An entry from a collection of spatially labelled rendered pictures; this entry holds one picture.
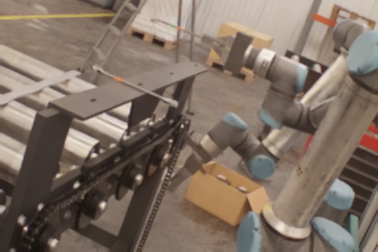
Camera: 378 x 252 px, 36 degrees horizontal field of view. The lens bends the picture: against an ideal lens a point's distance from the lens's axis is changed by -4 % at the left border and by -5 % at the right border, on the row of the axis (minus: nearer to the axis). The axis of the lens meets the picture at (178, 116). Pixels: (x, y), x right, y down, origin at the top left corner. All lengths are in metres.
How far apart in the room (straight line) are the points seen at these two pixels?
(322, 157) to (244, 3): 10.44
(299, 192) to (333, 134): 0.18
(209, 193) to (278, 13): 7.98
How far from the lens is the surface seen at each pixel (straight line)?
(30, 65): 2.61
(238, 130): 2.16
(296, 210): 1.58
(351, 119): 1.46
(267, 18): 11.80
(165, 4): 9.97
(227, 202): 4.07
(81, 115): 1.27
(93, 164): 1.66
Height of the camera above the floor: 1.55
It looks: 15 degrees down
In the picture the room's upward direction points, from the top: 21 degrees clockwise
